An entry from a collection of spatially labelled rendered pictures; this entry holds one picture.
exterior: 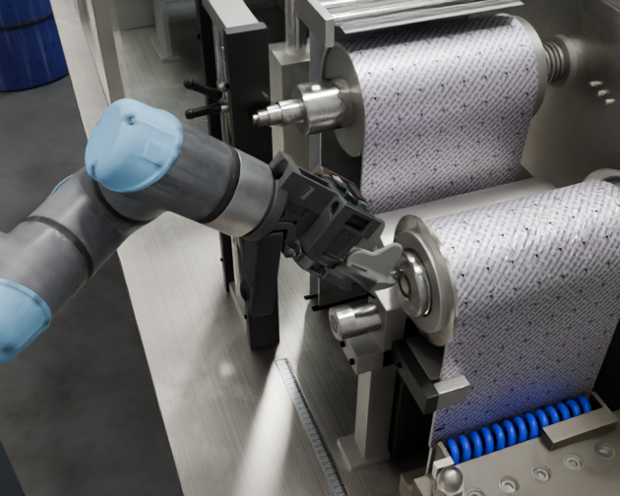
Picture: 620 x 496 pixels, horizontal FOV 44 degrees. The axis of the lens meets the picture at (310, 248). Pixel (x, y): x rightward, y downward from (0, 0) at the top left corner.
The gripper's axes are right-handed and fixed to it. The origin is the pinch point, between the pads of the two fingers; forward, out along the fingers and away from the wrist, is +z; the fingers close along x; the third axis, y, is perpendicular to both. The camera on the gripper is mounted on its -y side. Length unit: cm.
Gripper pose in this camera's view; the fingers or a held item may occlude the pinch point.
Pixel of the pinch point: (380, 278)
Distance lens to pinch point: 84.5
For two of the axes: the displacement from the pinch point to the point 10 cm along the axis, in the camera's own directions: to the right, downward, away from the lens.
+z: 7.2, 3.1, 6.2
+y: 6.0, -7.3, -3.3
